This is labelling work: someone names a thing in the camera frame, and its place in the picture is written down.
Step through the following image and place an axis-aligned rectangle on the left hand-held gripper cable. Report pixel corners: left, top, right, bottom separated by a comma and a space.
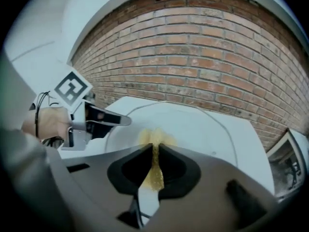
34, 90, 60, 138

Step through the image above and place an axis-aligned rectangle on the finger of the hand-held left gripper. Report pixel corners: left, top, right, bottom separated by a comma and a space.
84, 104, 132, 140

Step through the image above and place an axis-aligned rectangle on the person's left forearm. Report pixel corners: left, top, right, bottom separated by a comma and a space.
21, 106, 71, 140

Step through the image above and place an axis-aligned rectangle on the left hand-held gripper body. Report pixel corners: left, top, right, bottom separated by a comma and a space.
54, 68, 95, 151

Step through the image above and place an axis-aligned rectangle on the white table with thick legs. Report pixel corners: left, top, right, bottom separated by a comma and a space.
265, 127, 309, 203

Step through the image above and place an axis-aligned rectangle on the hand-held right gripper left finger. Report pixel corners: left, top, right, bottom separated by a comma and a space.
48, 143, 153, 232

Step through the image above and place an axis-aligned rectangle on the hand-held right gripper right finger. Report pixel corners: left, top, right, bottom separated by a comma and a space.
144, 143, 278, 232

